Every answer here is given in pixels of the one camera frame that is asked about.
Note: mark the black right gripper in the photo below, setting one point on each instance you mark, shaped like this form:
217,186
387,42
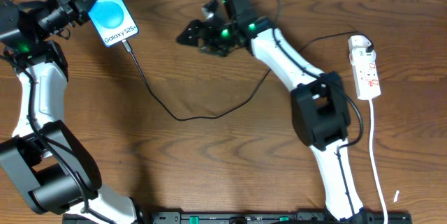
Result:
206,35

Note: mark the blue Galaxy smartphone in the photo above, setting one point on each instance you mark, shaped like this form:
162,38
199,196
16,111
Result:
113,21

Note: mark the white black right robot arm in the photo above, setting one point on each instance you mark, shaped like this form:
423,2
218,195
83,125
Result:
319,105

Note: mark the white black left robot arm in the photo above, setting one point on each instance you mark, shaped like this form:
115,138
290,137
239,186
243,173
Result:
47,164

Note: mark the white USB charger adapter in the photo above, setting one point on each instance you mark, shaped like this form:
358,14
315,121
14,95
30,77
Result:
361,50

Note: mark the white power strip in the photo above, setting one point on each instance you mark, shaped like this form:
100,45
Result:
366,81

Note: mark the small white paper scrap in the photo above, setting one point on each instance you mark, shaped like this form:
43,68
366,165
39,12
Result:
395,199

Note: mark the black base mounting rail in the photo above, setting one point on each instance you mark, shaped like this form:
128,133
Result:
364,217

